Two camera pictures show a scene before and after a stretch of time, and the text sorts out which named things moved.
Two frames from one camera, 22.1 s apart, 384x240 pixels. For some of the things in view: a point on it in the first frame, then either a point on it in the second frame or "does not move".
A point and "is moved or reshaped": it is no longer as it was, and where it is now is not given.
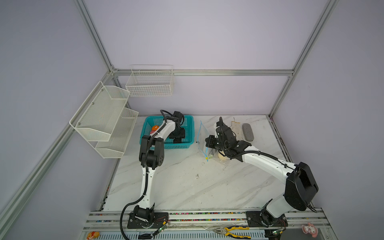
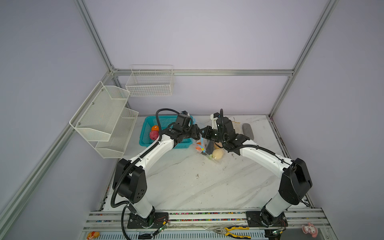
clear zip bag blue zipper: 202,133 is moved or reshaped
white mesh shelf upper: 96,119 does not move
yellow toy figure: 93,234 does not move
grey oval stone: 248,132 does not move
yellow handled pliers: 225,229 does not move
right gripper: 208,142 -> 207,130
